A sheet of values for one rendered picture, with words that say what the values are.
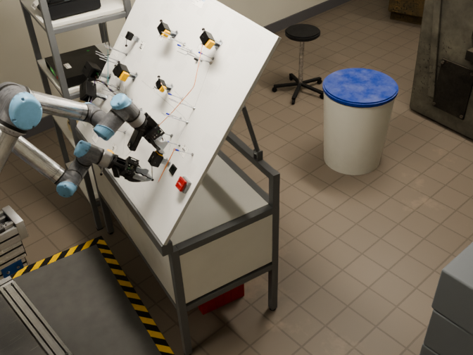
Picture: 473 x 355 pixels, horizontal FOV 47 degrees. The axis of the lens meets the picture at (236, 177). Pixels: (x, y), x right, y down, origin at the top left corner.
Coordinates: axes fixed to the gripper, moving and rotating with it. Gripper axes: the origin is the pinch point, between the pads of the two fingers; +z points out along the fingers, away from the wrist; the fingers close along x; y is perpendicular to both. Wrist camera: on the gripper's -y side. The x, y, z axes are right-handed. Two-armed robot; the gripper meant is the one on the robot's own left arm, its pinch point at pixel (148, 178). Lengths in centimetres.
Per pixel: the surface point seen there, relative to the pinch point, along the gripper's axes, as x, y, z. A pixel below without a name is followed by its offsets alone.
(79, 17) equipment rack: 89, -41, -51
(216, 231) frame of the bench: -13.5, 4.7, 37.5
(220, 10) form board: 72, 41, -3
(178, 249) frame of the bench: -27.0, 0.9, 22.7
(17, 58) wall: 134, -198, -70
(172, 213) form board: -15.1, 10.8, 11.6
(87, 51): 97, -82, -35
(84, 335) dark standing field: -65, -94, 19
